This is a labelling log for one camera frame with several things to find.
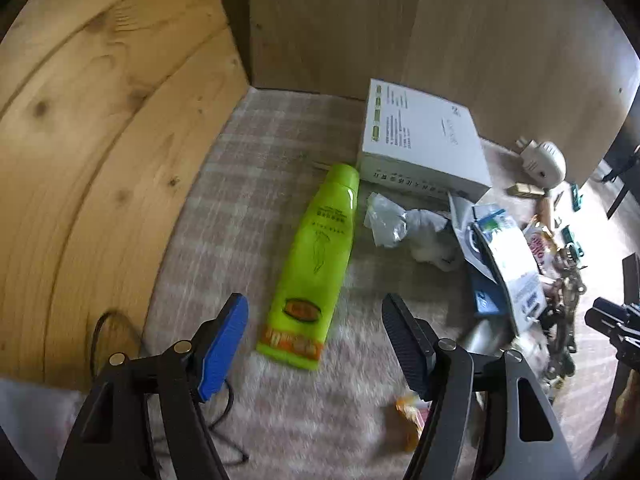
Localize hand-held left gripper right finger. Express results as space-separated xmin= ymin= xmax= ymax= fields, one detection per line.
xmin=381 ymin=294 xmax=583 ymax=480

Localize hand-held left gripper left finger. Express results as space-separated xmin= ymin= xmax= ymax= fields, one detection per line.
xmin=55 ymin=292 xmax=251 ymax=480

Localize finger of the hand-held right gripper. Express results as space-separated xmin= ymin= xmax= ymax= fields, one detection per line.
xmin=584 ymin=297 xmax=640 ymax=376

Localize white plug-in device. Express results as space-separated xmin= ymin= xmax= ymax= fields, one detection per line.
xmin=515 ymin=136 xmax=567 ymax=188

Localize pile of metal keys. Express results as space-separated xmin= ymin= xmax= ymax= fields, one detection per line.
xmin=540 ymin=242 xmax=588 ymax=391

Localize orange snack wrapper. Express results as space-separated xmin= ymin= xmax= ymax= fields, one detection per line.
xmin=395 ymin=394 xmax=431 ymax=453

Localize red and white snack packet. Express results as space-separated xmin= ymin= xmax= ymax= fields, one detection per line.
xmin=522 ymin=222 xmax=557 ymax=276

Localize crumpled clear plastic bag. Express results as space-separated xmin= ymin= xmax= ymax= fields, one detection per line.
xmin=402 ymin=208 xmax=463 ymax=272

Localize green shampoo bottle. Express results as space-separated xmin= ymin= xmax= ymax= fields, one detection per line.
xmin=256 ymin=162 xmax=362 ymax=372

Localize blue and white packet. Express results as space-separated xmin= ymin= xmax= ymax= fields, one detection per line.
xmin=447 ymin=191 xmax=548 ymax=337

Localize crumpled clear plastic wrap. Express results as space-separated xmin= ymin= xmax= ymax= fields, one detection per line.
xmin=364 ymin=192 xmax=416 ymax=249

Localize black tripod legs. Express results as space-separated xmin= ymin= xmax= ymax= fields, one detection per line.
xmin=602 ymin=144 xmax=640 ymax=220

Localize plaid rug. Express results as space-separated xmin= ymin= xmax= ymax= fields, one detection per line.
xmin=142 ymin=87 xmax=640 ymax=480

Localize white printed cardboard box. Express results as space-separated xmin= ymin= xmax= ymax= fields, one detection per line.
xmin=356 ymin=78 xmax=493 ymax=203

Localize pine wood panel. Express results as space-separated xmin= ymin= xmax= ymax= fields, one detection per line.
xmin=0 ymin=0 xmax=251 ymax=396

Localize wooden shelf board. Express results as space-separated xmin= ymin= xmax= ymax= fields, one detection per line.
xmin=215 ymin=0 xmax=640 ymax=186

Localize black cable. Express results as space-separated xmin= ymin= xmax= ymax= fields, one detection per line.
xmin=91 ymin=311 xmax=251 ymax=466

